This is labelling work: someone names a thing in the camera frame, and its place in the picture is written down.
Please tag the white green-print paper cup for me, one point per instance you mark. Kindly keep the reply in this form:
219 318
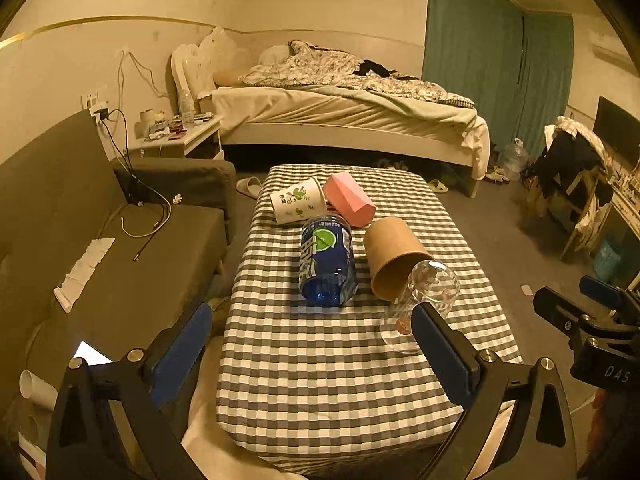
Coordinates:
299 202

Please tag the grey white checkered tablecloth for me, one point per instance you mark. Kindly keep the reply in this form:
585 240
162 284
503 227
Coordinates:
306 388

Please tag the green curtain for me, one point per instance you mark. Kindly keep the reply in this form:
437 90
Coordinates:
514 64

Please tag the patterned duvet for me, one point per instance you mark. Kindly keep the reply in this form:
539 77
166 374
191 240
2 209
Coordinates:
312 66

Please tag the dark grey sofa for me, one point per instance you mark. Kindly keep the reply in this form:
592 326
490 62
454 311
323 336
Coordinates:
172 220

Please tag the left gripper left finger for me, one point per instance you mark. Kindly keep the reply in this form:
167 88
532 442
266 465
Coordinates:
84 442

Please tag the bed with cream sheets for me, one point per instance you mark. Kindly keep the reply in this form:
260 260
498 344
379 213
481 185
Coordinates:
207 78

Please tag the person's right hand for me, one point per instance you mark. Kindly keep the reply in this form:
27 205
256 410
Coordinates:
613 439

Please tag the pink hexagonal box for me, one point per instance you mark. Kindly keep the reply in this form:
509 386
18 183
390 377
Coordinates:
348 198

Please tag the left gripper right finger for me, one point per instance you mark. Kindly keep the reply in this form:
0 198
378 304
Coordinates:
539 440

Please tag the white paper roll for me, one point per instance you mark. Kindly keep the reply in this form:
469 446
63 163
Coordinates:
37 390

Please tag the blue plastic bottle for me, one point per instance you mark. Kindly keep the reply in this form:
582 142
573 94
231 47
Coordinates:
327 274

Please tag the green slipper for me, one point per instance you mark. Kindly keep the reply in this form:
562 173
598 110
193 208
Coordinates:
437 186

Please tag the blue plastic basket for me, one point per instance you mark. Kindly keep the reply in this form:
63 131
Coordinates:
606 261

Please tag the black television screen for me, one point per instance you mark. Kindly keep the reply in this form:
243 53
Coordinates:
619 131

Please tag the wooden chair with clothes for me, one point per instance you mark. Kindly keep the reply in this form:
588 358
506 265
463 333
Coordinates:
574 168

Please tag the glowing smartphone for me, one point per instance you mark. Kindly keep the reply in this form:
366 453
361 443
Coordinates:
90 354

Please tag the large clear water jug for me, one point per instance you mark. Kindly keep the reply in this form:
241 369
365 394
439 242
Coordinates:
513 159

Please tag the white paper strip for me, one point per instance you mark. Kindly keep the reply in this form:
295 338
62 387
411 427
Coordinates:
75 281

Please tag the brown paper cup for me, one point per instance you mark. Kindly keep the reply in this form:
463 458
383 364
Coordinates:
392 250

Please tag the white bedside table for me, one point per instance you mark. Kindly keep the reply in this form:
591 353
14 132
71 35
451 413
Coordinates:
202 140

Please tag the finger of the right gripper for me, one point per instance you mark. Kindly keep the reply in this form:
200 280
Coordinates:
602 292

